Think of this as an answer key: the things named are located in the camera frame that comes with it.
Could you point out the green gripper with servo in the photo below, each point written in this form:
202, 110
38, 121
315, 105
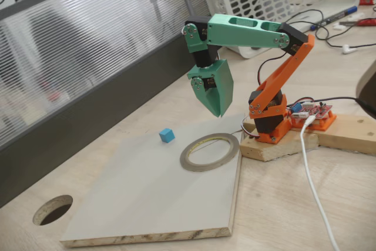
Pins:
221, 82

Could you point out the small blue cube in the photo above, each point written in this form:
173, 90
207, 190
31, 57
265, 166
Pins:
167, 135

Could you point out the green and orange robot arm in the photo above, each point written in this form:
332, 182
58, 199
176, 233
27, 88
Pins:
243, 32

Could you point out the wooden mounting block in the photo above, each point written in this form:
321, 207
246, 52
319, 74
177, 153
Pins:
264, 151

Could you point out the red controller circuit board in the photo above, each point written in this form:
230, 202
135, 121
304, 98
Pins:
315, 110

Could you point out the orange board holder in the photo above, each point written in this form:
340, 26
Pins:
324, 124

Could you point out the grey-topped chipboard panel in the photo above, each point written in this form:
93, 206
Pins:
152, 192

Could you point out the ribbed glass desk partition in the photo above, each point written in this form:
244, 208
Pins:
88, 57

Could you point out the white earbud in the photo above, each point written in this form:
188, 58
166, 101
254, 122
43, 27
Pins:
348, 49

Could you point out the marker pen with blue end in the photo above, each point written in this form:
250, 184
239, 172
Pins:
335, 16

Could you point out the long wooden base plank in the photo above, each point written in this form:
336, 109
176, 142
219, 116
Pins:
352, 133

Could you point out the dark rounded chair part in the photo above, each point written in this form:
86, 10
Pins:
367, 86

